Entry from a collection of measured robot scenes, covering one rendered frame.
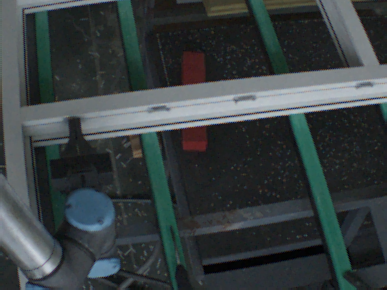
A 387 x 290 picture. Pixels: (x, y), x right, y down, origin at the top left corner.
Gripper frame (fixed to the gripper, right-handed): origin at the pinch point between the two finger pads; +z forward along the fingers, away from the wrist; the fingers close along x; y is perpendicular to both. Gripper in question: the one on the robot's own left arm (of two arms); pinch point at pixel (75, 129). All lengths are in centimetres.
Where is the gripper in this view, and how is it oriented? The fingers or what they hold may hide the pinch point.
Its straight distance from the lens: 163.9
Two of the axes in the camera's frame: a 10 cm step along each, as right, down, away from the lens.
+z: -2.1, -8.1, 5.5
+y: -0.8, 5.7, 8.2
